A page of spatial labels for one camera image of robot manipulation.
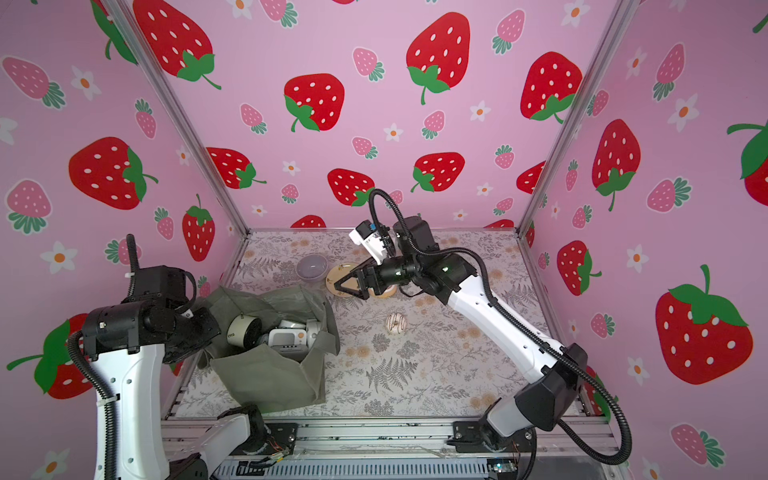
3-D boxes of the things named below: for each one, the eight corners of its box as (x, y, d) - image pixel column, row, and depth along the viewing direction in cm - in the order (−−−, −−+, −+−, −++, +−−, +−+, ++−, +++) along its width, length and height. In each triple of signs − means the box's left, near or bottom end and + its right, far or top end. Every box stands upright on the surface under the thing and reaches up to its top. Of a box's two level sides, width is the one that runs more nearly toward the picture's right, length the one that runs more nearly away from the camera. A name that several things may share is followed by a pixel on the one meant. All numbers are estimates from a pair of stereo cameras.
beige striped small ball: (383, 328, 96) (382, 323, 93) (392, 314, 99) (392, 309, 96) (399, 337, 94) (400, 332, 91) (408, 323, 97) (409, 318, 94)
